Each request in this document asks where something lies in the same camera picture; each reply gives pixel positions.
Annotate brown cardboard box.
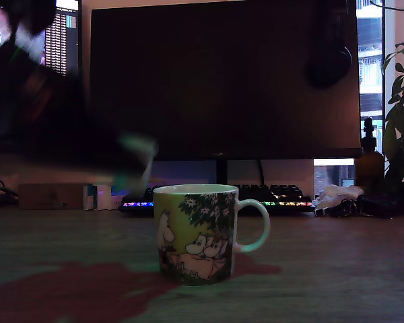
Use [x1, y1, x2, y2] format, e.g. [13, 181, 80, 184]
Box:
[18, 183, 86, 210]

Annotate black headphones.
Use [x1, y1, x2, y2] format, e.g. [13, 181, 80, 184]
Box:
[306, 0, 354, 90]

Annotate black backlit keyboard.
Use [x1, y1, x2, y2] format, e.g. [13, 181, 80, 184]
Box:
[117, 184, 316, 215]

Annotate large dark computer monitor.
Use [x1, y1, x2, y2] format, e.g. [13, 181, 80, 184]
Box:
[88, 0, 363, 162]

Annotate black monitor stand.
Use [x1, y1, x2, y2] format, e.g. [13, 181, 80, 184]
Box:
[216, 159, 229, 186]

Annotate crumpled white tissue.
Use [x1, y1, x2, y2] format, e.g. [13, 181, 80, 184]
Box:
[314, 184, 365, 209]

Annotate lit computer monitor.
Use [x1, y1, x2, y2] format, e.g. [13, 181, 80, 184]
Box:
[0, 0, 83, 78]

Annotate grey capsule green lid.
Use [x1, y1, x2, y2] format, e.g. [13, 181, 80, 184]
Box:
[114, 133, 160, 189]

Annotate black wallet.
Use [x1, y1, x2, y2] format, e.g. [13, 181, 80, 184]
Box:
[356, 193, 403, 218]

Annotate black monitor cable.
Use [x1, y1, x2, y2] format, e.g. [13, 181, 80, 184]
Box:
[257, 159, 267, 186]

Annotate amber pump bottle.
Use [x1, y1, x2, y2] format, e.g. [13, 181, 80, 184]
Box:
[355, 116, 385, 189]

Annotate black bunch of keys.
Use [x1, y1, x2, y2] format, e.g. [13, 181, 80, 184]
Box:
[314, 198, 361, 219]

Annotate blue and white box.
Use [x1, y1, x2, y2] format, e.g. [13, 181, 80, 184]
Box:
[96, 182, 149, 211]

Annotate thin black desk cable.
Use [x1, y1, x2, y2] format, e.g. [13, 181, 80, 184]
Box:
[0, 157, 20, 199]

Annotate white box teal stripe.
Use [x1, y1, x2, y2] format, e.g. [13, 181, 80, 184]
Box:
[83, 184, 98, 211]

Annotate green cartoon print mug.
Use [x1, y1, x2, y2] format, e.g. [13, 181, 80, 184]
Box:
[152, 184, 271, 287]

